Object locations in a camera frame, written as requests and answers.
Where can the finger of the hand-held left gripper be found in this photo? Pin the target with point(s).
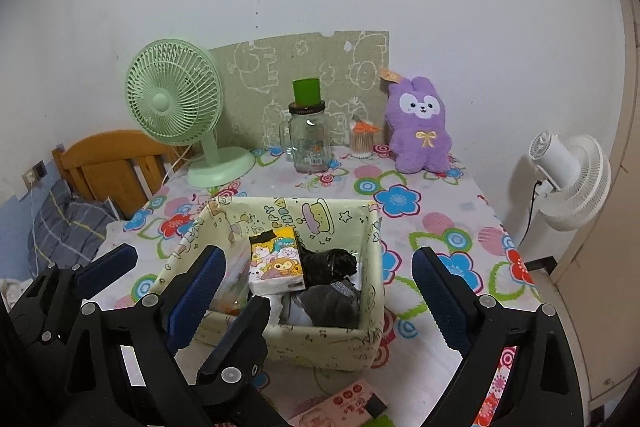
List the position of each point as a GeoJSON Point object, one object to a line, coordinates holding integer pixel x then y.
{"type": "Point", "coordinates": [235, 342]}
{"type": "Point", "coordinates": [107, 263]}

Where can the blue plaid bedding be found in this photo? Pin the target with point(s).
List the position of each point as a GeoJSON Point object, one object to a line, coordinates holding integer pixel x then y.
{"type": "Point", "coordinates": [65, 222]}

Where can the grey sock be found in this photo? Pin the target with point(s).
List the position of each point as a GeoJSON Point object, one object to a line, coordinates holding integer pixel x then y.
{"type": "Point", "coordinates": [330, 304]}

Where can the white circulator fan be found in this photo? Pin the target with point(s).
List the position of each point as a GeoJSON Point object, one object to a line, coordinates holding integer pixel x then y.
{"type": "Point", "coordinates": [575, 177]}

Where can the cartoon fabric basket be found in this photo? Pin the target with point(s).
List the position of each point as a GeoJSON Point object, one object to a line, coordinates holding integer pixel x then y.
{"type": "Point", "coordinates": [320, 217]}

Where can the white cloth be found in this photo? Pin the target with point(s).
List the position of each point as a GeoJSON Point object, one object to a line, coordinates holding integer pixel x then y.
{"type": "Point", "coordinates": [292, 309]}

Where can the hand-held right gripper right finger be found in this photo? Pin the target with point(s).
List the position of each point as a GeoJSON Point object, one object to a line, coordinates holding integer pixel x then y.
{"type": "Point", "coordinates": [440, 302]}

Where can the floral tablecloth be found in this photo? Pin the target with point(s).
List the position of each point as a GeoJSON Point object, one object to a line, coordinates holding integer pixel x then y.
{"type": "Point", "coordinates": [450, 227]}

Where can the beige cabinet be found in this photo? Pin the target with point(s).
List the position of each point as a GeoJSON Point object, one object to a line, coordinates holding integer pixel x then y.
{"type": "Point", "coordinates": [595, 307]}

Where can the purple plush bunny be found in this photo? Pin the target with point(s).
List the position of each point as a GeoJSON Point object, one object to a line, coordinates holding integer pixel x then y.
{"type": "Point", "coordinates": [422, 127]}

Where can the green plastic cup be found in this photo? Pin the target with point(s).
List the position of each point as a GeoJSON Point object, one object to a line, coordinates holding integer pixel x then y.
{"type": "Point", "coordinates": [308, 91]}

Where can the small green item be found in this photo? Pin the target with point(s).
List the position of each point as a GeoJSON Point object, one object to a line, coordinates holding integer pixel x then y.
{"type": "Point", "coordinates": [385, 422]}

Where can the cartoon tissue pack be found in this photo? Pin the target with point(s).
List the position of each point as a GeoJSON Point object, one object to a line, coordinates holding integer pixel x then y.
{"type": "Point", "coordinates": [277, 262]}

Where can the green cartoon board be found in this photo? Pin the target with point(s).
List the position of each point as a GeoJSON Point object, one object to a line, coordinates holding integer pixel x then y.
{"type": "Point", "coordinates": [270, 72]}

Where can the pink paper packet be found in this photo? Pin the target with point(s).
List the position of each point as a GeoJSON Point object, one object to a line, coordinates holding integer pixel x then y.
{"type": "Point", "coordinates": [340, 402]}

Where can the cotton swab container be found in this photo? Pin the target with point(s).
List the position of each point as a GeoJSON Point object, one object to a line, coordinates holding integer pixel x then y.
{"type": "Point", "coordinates": [362, 142]}

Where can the glass jar mug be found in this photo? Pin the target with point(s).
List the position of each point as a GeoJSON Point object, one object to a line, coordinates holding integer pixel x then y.
{"type": "Point", "coordinates": [309, 142]}

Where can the green desk fan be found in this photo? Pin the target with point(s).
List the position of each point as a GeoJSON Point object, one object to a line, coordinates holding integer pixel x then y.
{"type": "Point", "coordinates": [167, 102]}

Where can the black fan base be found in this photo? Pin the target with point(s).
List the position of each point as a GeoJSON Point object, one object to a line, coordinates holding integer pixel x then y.
{"type": "Point", "coordinates": [540, 264]}

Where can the clear plastic bag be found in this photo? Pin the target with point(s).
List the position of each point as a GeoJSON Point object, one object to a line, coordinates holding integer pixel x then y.
{"type": "Point", "coordinates": [232, 279]}

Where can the wall socket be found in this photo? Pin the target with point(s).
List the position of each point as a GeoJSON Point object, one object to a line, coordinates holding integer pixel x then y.
{"type": "Point", "coordinates": [34, 174]}

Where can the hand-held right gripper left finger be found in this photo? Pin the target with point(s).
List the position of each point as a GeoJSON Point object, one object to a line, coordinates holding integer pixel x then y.
{"type": "Point", "coordinates": [192, 294]}

